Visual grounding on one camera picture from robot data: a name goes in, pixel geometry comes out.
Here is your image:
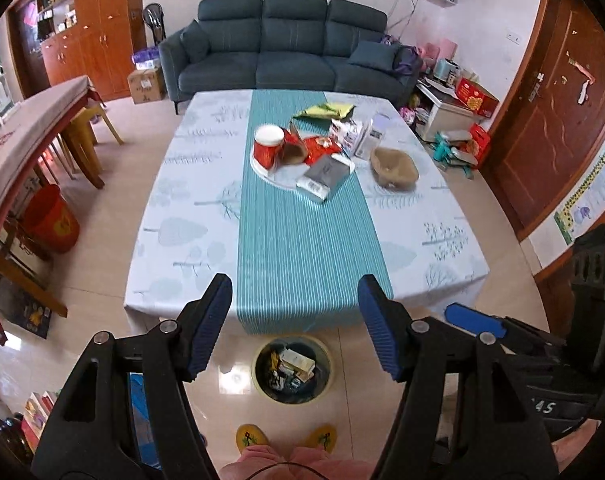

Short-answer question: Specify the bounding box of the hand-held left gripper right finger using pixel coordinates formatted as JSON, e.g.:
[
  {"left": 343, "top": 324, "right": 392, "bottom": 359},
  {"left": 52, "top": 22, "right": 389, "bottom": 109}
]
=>
[{"left": 357, "top": 274, "right": 558, "bottom": 480}]

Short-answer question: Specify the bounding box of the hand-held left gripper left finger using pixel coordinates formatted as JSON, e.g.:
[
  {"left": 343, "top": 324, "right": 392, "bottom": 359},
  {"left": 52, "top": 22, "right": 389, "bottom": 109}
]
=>
[{"left": 31, "top": 273, "right": 233, "bottom": 480}]

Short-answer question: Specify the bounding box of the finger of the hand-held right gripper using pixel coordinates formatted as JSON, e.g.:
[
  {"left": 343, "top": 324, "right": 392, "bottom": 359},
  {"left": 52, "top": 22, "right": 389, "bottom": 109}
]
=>
[{"left": 445, "top": 302, "right": 571, "bottom": 361}]

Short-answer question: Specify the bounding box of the black trash bin yellow rim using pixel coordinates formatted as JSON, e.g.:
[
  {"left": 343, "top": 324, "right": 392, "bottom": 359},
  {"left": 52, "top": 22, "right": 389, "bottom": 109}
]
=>
[{"left": 251, "top": 336, "right": 333, "bottom": 406}]

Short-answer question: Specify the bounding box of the yellow cardboard box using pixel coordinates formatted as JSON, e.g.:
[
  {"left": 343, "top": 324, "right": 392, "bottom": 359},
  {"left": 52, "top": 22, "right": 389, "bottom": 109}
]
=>
[{"left": 281, "top": 346, "right": 317, "bottom": 381}]

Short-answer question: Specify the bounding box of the grey white box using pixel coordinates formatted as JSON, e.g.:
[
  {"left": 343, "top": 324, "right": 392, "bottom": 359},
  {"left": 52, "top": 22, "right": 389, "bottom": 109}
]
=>
[{"left": 296, "top": 154, "right": 356, "bottom": 204}]

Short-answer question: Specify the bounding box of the red paper cup white lid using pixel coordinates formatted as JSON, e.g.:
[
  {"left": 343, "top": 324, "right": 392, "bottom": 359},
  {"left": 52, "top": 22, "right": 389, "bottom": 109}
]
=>
[{"left": 254, "top": 124, "right": 286, "bottom": 171}]

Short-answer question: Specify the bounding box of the red snack packet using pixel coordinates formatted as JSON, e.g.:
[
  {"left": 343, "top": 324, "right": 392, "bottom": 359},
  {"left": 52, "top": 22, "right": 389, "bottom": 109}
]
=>
[{"left": 302, "top": 135, "right": 343, "bottom": 167}]

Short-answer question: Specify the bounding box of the brown red paper packet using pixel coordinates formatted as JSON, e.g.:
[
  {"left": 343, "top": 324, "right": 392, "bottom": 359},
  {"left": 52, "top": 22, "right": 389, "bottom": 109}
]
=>
[{"left": 281, "top": 125, "right": 309, "bottom": 166}]

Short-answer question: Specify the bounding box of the yellow green snack bag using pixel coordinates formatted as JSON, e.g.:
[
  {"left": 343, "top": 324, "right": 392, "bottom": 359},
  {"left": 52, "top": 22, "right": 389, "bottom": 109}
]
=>
[{"left": 292, "top": 103, "right": 357, "bottom": 121}]

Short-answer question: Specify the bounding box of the leaf print tablecloth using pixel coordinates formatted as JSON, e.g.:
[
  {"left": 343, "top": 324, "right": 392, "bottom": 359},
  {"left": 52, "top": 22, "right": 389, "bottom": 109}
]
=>
[{"left": 123, "top": 89, "right": 491, "bottom": 336}]

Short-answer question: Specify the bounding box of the blue plastic stool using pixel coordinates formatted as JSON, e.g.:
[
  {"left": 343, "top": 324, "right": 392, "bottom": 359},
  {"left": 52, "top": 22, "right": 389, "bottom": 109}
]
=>
[{"left": 127, "top": 372, "right": 156, "bottom": 468}]

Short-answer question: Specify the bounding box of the yellow embroidered slipper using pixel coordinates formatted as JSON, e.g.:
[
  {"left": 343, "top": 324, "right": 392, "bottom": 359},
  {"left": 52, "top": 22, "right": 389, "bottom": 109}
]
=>
[
  {"left": 235, "top": 424, "right": 270, "bottom": 453},
  {"left": 305, "top": 424, "right": 339, "bottom": 453}
]

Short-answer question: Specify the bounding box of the person's pink trouser leg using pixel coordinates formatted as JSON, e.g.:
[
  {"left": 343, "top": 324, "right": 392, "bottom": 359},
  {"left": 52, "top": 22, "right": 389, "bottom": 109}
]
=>
[{"left": 220, "top": 446, "right": 373, "bottom": 480}]

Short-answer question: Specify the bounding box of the brown paper bowl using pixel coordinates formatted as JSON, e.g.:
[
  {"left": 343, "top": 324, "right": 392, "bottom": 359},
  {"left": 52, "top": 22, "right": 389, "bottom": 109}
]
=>
[{"left": 370, "top": 146, "right": 420, "bottom": 192}]

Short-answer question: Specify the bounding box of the teal folding stool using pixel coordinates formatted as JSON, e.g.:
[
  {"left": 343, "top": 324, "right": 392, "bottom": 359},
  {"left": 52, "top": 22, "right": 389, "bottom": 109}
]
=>
[{"left": 433, "top": 130, "right": 478, "bottom": 178}]

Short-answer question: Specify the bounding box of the small red gift box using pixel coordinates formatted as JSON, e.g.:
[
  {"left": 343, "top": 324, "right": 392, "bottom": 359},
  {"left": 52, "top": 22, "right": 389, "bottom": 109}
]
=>
[{"left": 469, "top": 124, "right": 492, "bottom": 168}]

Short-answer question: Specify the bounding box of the blue printed floor box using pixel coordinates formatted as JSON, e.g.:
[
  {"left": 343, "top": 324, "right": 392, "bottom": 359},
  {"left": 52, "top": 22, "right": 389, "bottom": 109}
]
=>
[{"left": 10, "top": 295, "right": 53, "bottom": 340}]

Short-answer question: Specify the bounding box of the red bucket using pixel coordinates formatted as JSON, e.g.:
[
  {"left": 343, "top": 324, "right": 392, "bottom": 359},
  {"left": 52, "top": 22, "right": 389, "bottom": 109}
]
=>
[{"left": 21, "top": 184, "right": 80, "bottom": 255}]

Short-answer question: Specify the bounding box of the row of books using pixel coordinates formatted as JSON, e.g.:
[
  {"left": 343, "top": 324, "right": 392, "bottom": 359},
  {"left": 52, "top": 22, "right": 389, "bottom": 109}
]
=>
[{"left": 20, "top": 390, "right": 58, "bottom": 453}]

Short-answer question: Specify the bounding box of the brown wooden door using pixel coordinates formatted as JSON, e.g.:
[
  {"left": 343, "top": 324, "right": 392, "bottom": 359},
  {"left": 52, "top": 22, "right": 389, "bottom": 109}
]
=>
[{"left": 483, "top": 0, "right": 605, "bottom": 241}]

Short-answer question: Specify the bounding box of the white low cabinet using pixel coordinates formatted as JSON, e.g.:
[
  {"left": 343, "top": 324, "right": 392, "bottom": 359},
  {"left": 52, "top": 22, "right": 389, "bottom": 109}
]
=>
[{"left": 415, "top": 80, "right": 476, "bottom": 143}]

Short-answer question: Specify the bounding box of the large red gift box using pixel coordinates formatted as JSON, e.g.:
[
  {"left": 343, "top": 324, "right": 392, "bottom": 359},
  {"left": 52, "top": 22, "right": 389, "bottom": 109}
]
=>
[{"left": 455, "top": 77, "right": 500, "bottom": 118}]

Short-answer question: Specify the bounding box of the yellow plastic stool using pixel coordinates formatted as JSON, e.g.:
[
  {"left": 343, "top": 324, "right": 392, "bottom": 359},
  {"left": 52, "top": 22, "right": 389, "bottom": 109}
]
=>
[{"left": 62, "top": 105, "right": 124, "bottom": 188}]

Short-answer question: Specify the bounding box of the pale blue toaster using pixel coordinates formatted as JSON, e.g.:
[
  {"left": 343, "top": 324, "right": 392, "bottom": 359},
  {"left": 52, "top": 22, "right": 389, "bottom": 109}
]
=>
[{"left": 433, "top": 58, "right": 461, "bottom": 86}]

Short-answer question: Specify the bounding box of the brown cardboard box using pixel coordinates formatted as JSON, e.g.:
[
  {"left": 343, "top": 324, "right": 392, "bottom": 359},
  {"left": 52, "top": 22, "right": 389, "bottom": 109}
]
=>
[{"left": 127, "top": 66, "right": 167, "bottom": 105}]

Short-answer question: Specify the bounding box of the wooden side table with cloth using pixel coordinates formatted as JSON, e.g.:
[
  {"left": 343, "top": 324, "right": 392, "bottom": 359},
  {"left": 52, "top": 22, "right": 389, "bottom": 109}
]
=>
[{"left": 0, "top": 75, "right": 103, "bottom": 318}]

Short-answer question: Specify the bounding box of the purple backpack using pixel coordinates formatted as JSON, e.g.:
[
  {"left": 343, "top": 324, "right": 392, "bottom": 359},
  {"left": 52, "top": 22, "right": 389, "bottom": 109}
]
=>
[{"left": 393, "top": 44, "right": 423, "bottom": 78}]

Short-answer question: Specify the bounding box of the dark teal cushion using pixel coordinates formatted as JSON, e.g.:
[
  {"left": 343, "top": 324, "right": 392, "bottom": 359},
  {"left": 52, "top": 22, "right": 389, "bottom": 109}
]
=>
[
  {"left": 180, "top": 19, "right": 210, "bottom": 63},
  {"left": 347, "top": 40, "right": 401, "bottom": 70}
]

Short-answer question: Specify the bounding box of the blue white package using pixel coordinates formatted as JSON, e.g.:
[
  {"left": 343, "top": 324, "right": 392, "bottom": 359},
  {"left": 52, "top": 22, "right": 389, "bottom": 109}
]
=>
[{"left": 132, "top": 47, "right": 160, "bottom": 71}]

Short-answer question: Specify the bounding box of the dark teal sofa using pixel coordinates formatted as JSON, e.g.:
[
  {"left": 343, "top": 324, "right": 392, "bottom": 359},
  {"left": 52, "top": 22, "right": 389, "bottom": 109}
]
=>
[{"left": 158, "top": 0, "right": 423, "bottom": 111}]

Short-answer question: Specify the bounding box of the black standing fan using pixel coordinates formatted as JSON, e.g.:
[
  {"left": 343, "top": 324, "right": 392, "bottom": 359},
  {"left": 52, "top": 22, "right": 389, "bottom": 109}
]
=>
[{"left": 142, "top": 2, "right": 164, "bottom": 46}]

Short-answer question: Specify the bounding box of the orange wooden cabinet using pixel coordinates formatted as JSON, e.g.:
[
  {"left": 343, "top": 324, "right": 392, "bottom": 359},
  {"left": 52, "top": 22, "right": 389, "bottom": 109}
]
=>
[{"left": 7, "top": 0, "right": 148, "bottom": 103}]

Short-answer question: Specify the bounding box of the wall poster strip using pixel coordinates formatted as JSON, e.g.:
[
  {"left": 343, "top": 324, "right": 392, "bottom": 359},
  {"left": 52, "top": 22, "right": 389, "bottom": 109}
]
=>
[{"left": 554, "top": 125, "right": 605, "bottom": 246}]

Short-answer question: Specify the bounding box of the black cable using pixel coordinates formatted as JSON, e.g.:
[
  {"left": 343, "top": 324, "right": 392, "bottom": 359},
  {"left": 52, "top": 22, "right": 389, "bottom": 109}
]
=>
[{"left": 237, "top": 461, "right": 328, "bottom": 480}]

